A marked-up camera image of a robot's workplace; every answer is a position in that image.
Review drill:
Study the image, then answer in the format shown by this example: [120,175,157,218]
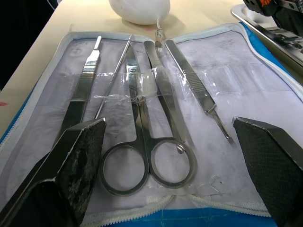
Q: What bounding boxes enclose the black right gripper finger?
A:
[0,117,107,227]
[232,116,303,227]
[274,7,303,36]

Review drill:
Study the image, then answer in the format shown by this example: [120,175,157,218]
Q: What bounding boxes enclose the metal instrument tray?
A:
[231,3,303,79]

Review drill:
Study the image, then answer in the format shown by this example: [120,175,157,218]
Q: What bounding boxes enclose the blue zippered surgical instrument pack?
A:
[0,22,303,227]

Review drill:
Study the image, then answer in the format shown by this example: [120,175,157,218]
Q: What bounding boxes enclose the steel surgical scissors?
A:
[99,44,198,197]

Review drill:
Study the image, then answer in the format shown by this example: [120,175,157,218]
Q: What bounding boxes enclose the fine-tipped steel forceps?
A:
[164,39,232,140]

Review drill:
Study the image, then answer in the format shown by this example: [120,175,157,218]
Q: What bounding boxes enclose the thin steel probe needle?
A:
[94,34,133,120]

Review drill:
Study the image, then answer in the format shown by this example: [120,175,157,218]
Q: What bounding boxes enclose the clear plastic holder strip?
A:
[68,67,216,103]

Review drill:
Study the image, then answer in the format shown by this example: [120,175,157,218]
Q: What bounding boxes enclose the white round zipper pull ball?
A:
[108,0,171,47]

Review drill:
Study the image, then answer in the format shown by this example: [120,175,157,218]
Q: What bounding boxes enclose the blunt steel forceps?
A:
[143,40,188,143]

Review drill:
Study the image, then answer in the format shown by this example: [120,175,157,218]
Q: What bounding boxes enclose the steel scalpel handle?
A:
[52,35,103,148]

